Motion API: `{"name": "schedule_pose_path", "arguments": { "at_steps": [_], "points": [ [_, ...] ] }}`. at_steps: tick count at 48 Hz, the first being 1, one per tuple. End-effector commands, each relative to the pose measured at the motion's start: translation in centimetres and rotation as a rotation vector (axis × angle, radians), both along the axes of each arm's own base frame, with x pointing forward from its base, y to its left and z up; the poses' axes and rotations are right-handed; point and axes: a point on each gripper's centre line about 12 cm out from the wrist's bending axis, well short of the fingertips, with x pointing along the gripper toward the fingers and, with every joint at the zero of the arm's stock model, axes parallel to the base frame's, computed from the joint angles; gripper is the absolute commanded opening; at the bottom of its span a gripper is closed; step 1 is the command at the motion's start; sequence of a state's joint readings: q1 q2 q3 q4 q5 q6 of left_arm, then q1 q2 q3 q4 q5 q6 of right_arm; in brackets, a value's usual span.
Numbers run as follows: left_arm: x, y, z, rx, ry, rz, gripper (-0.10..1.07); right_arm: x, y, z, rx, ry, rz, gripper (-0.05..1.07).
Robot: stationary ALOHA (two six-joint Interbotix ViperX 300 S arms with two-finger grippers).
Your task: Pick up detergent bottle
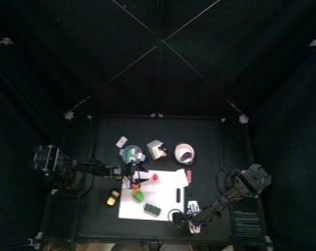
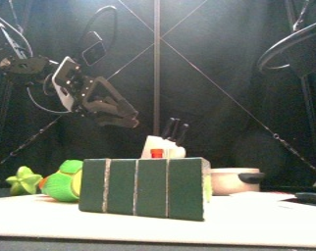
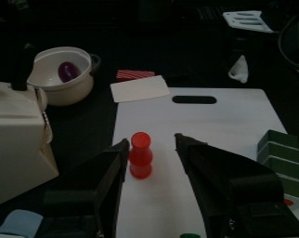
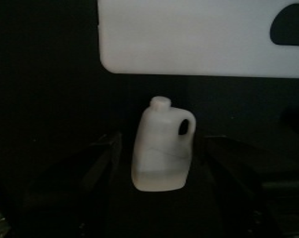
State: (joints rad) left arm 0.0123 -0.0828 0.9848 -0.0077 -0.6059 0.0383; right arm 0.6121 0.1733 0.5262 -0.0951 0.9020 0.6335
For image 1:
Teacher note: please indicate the light blue bowl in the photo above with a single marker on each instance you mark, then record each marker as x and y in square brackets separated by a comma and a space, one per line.
[132, 154]

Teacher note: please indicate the black plate with white text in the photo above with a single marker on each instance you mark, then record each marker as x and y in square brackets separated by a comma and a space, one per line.
[246, 225]

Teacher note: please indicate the white rectangular mat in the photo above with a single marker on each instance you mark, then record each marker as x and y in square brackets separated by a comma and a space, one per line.
[158, 199]

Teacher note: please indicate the small pink white card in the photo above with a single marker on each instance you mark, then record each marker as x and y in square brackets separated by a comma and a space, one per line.
[122, 141]

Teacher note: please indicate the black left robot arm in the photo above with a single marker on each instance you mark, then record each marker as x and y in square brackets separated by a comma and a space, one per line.
[92, 167]

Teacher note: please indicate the black marker pen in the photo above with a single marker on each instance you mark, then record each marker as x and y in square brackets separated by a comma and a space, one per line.
[178, 195]

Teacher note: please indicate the beige cardboard box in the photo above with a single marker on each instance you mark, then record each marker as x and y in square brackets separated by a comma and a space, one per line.
[157, 149]

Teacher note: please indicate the purple toy eggplant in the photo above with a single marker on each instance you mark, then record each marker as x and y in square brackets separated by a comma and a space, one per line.
[187, 155]

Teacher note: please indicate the red strip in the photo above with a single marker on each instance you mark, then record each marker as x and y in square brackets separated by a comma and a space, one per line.
[189, 176]

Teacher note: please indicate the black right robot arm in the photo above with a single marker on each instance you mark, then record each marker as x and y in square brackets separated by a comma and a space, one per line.
[242, 188]

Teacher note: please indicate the small orange toy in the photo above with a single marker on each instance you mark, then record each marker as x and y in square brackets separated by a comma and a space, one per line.
[136, 186]

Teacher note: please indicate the pink bowl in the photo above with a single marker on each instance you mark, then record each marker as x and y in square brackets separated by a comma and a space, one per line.
[183, 153]

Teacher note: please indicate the yellow orange toy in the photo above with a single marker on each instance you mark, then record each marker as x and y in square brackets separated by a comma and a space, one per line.
[112, 198]

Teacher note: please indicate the green white toy bottle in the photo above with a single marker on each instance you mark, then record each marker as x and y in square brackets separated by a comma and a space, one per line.
[130, 155]

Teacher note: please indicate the small red toy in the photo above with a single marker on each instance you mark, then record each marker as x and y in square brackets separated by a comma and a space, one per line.
[155, 177]

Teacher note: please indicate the green toy vegetable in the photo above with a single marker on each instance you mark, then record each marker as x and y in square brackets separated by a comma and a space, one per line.
[138, 195]

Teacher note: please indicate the dark green block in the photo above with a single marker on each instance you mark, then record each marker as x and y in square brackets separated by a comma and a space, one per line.
[153, 209]

